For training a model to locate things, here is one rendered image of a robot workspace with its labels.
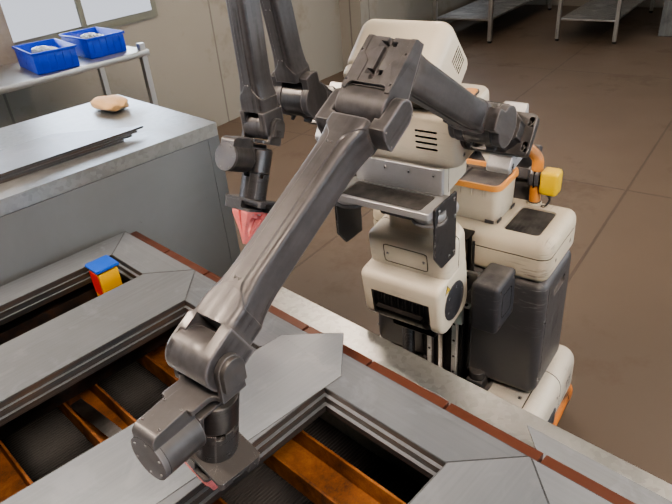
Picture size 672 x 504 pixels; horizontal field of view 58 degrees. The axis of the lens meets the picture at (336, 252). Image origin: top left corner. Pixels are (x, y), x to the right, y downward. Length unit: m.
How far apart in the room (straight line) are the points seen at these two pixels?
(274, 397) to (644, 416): 1.56
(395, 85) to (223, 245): 1.33
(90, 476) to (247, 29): 0.82
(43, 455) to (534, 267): 1.28
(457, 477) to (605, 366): 1.62
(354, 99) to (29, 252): 1.13
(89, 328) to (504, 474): 0.89
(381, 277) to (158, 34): 3.64
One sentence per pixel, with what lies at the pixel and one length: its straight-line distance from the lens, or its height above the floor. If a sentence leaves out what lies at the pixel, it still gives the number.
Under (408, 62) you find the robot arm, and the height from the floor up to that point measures 1.42.
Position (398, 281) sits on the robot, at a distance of 1.49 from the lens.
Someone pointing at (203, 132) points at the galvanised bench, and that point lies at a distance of 1.89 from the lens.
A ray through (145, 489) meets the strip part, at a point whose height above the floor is 0.86.
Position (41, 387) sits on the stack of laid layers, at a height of 0.84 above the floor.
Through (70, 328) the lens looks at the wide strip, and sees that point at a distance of 1.44.
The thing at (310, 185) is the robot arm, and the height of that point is 1.32.
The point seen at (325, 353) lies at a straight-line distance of 1.19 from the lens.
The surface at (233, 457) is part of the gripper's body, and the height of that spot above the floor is 1.03.
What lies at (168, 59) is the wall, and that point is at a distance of 4.94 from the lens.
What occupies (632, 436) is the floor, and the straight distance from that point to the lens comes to 2.31.
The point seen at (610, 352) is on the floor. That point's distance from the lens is 2.62.
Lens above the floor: 1.62
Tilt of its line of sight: 31 degrees down
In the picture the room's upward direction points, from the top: 5 degrees counter-clockwise
